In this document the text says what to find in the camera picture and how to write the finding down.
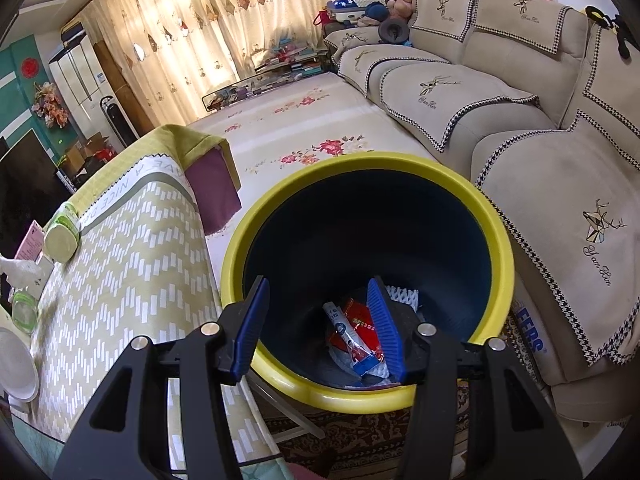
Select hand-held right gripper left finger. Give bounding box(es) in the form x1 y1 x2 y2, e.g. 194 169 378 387
52 276 273 480

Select set of beige sofa covers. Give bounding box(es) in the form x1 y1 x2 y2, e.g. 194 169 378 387
324 0 640 367

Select pink card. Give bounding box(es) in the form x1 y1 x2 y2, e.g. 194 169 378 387
15 220 45 263

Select black television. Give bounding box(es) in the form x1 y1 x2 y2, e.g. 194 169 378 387
0 129 56 256

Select white table leg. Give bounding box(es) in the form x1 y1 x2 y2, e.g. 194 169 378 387
247 375 326 438

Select white foam net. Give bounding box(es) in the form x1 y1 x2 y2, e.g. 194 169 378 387
384 282 418 311

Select green lidded container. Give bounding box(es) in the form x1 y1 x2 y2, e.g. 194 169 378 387
11 287 40 335

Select white crumpled tissue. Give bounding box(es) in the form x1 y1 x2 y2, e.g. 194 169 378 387
0 255 51 293

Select pile of books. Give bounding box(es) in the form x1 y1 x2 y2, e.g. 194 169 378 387
255 42 328 83

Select wooden door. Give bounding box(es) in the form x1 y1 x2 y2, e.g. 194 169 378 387
92 40 156 133

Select table with green patterned cloth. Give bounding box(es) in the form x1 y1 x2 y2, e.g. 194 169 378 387
30 124 296 480

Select blue suitcase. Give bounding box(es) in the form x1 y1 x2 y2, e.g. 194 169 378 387
327 0 371 23

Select beige sofa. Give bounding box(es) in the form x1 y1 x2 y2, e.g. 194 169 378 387
322 0 640 426

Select yellow trash bin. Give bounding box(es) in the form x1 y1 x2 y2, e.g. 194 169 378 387
220 156 516 415

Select black plush toy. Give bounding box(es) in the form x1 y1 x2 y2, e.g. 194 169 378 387
585 5 633 58

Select brown patterned rug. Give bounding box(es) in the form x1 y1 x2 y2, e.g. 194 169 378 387
265 310 551 480

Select red snack packet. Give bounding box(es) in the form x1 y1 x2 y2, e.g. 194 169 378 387
341 299 386 361

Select floral floor mat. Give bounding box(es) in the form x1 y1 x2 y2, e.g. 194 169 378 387
185 71 441 281

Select white pack with blue print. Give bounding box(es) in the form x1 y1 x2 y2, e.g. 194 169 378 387
510 280 556 386

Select white plate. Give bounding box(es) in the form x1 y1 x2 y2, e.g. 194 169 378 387
0 327 40 403

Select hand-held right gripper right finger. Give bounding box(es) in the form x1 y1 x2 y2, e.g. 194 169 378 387
366 277 583 480

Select green lidded jar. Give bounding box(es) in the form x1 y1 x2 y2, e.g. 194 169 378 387
42 201 82 264

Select artificial flower decoration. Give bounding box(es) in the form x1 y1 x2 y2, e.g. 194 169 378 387
32 82 68 128

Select cream patterned curtain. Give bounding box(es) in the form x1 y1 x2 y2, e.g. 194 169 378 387
82 0 366 126

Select cardboard boxes by television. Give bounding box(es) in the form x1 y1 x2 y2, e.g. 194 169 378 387
60 132 118 181

